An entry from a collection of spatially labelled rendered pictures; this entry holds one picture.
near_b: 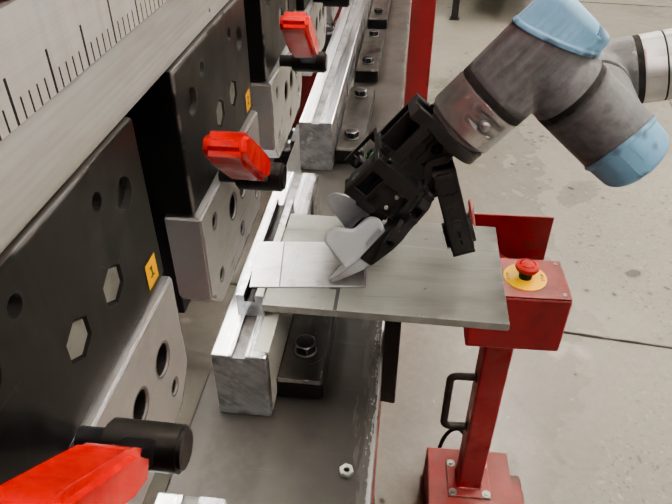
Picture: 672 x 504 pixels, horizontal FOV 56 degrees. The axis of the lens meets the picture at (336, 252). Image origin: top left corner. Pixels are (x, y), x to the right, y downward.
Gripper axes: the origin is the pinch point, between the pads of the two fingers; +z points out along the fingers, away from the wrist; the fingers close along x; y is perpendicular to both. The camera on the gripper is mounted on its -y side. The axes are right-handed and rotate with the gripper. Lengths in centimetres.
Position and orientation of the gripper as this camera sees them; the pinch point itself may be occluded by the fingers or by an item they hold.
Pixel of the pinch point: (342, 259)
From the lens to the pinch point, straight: 73.2
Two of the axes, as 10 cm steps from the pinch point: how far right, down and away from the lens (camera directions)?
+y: -7.6, -5.2, -3.8
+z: -6.5, 6.0, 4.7
